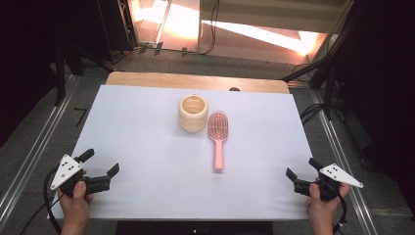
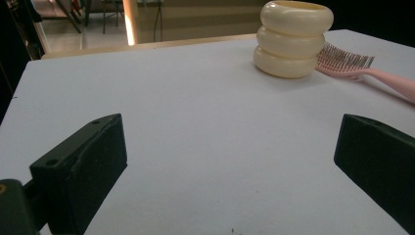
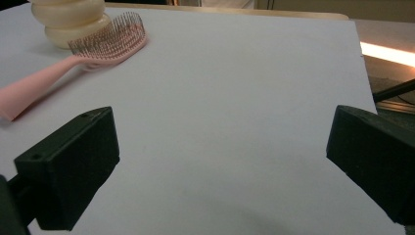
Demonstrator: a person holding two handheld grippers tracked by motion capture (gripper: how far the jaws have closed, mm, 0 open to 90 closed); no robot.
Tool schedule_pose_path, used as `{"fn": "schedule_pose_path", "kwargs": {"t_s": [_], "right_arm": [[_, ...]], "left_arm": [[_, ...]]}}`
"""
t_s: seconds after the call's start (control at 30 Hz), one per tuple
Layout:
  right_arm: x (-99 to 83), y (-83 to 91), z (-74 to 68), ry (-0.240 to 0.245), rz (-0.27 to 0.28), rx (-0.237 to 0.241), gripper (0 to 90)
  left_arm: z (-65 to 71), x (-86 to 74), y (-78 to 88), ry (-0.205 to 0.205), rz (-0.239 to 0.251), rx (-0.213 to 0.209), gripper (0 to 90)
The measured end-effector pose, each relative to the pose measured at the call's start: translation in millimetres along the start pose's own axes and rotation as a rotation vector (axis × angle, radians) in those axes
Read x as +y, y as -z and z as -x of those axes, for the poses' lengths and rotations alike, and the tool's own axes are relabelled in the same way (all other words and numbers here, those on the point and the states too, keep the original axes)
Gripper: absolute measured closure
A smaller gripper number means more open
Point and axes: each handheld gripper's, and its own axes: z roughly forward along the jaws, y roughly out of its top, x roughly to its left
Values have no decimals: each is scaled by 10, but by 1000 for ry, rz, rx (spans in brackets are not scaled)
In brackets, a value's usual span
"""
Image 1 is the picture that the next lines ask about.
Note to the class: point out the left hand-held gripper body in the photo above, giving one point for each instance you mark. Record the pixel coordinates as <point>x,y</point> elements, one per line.
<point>67,169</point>

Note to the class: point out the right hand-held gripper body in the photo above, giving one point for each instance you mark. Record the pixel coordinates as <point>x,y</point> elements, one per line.
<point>339,174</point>

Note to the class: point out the pink hairbrush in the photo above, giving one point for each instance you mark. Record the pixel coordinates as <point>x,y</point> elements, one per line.
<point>218,130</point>

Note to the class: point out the person's left hand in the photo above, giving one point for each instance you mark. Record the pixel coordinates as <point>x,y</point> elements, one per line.
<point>75,209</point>

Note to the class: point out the person's right hand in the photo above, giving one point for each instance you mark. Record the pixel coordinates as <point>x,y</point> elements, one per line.
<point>324,212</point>

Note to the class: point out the white table mat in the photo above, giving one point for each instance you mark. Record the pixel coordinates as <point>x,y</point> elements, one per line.
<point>147,163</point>

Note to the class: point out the black metal stand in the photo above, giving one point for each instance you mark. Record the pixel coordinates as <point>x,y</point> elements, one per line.
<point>60,75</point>
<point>321,70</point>

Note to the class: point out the cream ribbed cup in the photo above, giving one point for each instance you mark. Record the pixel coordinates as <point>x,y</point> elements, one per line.
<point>193,120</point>

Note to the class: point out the black equipment cabinet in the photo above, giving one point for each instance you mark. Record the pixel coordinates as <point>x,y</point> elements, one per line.
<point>117,23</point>

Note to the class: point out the metal floor rail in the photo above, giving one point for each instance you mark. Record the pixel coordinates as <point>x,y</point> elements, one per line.
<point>342,156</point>
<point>36,147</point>

